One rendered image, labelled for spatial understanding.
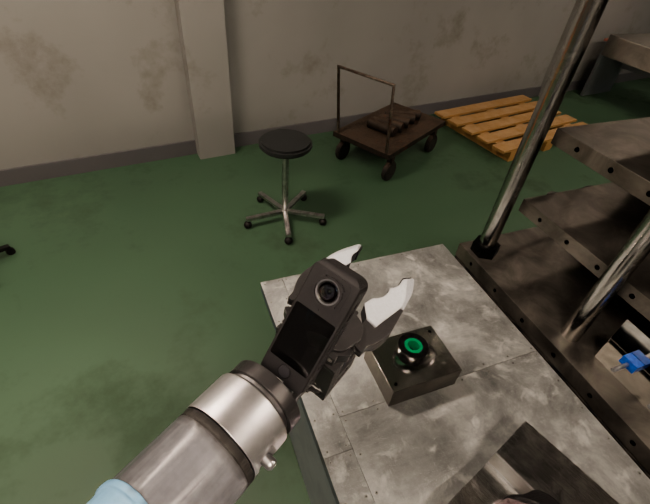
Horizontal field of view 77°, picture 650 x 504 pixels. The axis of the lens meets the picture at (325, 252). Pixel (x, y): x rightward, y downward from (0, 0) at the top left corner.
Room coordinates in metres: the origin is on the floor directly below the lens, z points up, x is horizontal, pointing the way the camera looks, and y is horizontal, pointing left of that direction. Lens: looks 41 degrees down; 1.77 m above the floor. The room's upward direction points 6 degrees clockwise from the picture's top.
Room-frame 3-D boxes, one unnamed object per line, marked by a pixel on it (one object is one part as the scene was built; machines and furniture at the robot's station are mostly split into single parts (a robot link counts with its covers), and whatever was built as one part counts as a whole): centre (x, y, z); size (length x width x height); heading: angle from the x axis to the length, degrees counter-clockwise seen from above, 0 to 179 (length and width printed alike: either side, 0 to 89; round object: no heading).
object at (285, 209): (2.29, 0.33, 0.30); 0.57 x 0.54 x 0.60; 31
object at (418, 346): (0.65, -0.25, 0.89); 0.08 x 0.08 x 0.04
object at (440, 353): (0.64, -0.26, 0.84); 0.20 x 0.15 x 0.07; 115
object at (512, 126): (4.20, -1.81, 0.06); 1.41 x 0.98 x 0.13; 122
